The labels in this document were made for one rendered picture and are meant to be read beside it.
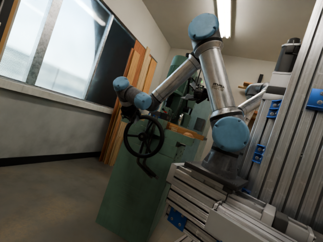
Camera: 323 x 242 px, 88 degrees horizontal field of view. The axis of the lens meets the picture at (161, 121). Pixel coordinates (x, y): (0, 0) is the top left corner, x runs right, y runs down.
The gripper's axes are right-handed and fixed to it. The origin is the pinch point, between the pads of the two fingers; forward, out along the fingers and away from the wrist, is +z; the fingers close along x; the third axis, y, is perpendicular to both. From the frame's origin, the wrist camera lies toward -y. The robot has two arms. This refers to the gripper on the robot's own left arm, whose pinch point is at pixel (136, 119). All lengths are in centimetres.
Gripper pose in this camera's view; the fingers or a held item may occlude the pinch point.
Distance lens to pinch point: 108.7
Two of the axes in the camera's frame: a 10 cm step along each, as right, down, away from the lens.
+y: -4.0, 7.8, -4.8
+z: 0.6, 5.4, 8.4
